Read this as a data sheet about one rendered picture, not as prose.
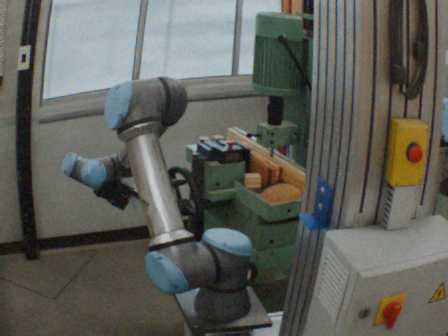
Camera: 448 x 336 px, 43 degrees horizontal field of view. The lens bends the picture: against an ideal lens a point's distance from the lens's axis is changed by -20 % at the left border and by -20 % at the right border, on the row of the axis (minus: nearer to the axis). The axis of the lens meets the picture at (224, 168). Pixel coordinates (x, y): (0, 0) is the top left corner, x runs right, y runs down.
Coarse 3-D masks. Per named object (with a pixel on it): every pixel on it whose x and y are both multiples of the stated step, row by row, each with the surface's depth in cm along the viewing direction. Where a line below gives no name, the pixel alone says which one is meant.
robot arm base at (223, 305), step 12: (204, 288) 171; (216, 288) 168; (240, 288) 169; (204, 300) 171; (216, 300) 169; (228, 300) 169; (240, 300) 170; (204, 312) 170; (216, 312) 169; (228, 312) 169; (240, 312) 170
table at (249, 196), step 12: (240, 180) 242; (204, 192) 242; (216, 192) 239; (228, 192) 240; (240, 192) 240; (252, 192) 233; (252, 204) 234; (264, 204) 227; (276, 204) 225; (288, 204) 227; (300, 204) 230; (264, 216) 228; (276, 216) 226; (288, 216) 229
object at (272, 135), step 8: (256, 128) 248; (264, 128) 243; (272, 128) 243; (280, 128) 244; (288, 128) 246; (296, 128) 248; (264, 136) 244; (272, 136) 244; (280, 136) 245; (288, 136) 247; (264, 144) 245; (272, 144) 245; (280, 144) 247; (288, 144) 248
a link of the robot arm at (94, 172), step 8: (80, 160) 200; (88, 160) 198; (96, 160) 198; (104, 160) 199; (80, 168) 197; (88, 168) 193; (96, 168) 194; (104, 168) 196; (112, 168) 199; (80, 176) 197; (88, 176) 193; (96, 176) 194; (104, 176) 196; (112, 176) 200; (88, 184) 195; (96, 184) 194
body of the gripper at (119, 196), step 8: (104, 184) 210; (112, 184) 214; (120, 184) 214; (128, 184) 217; (96, 192) 213; (104, 192) 213; (112, 192) 215; (120, 192) 214; (128, 192) 215; (112, 200) 215; (120, 200) 215; (128, 200) 216; (120, 208) 216
